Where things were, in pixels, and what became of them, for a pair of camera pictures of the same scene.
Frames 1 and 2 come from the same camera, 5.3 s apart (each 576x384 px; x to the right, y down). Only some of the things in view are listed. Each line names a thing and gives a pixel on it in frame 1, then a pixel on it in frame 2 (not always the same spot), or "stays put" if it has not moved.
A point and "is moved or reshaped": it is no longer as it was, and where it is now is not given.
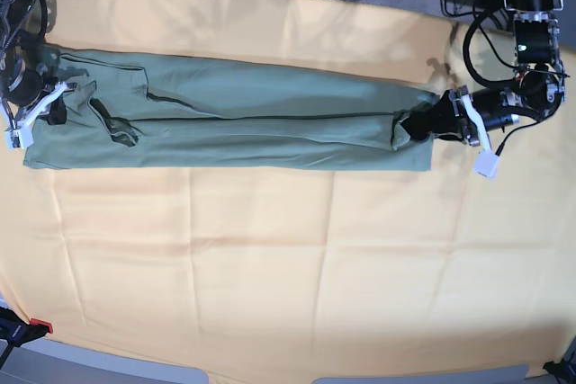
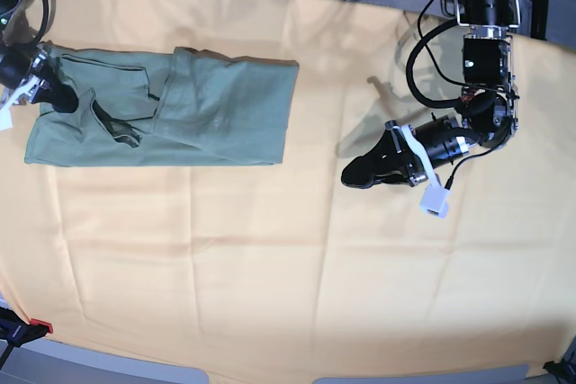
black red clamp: [16, 332] stays put
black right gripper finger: [439, 118] → [391, 160]
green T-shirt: [116, 111] is moved or reshaped
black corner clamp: [563, 370] stays put
